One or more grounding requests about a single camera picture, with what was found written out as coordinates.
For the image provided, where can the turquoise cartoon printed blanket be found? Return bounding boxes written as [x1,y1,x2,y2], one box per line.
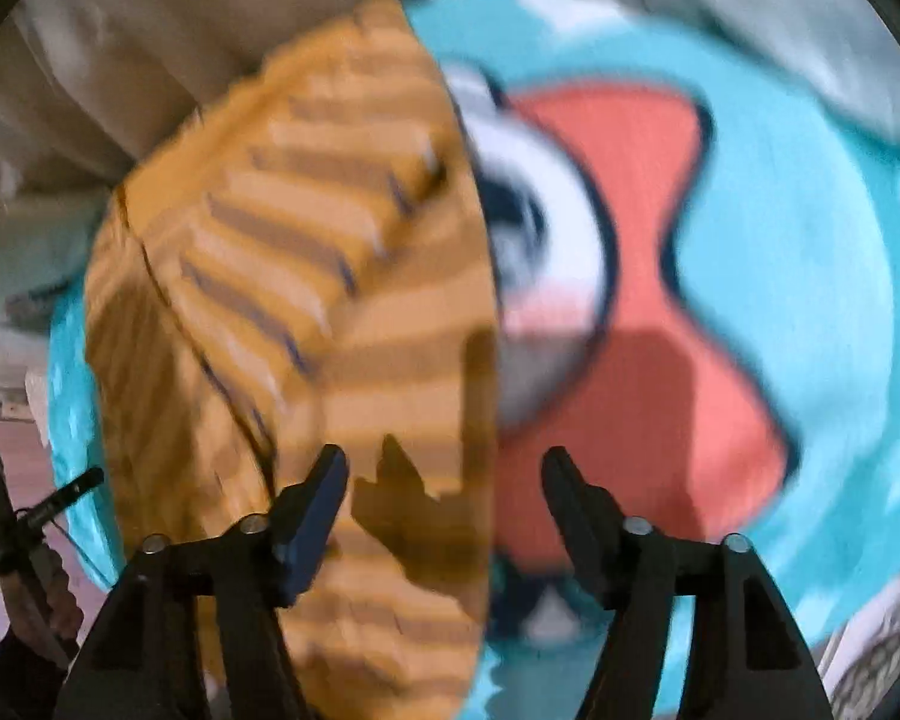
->
[45,0,900,720]

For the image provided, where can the black tripod stand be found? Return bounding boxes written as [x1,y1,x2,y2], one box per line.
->
[0,431,106,672]

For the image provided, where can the beige curtain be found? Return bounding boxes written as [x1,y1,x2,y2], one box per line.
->
[0,0,436,406]

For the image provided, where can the yellow striped small garment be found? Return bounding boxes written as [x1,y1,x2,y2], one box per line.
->
[82,0,505,720]

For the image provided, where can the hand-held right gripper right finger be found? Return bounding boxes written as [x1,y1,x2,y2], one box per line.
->
[541,447,833,720]

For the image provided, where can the patterned cloth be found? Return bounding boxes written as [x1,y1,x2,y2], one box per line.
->
[817,540,900,720]

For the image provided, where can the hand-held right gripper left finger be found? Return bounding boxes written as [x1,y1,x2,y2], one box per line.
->
[54,444,350,720]

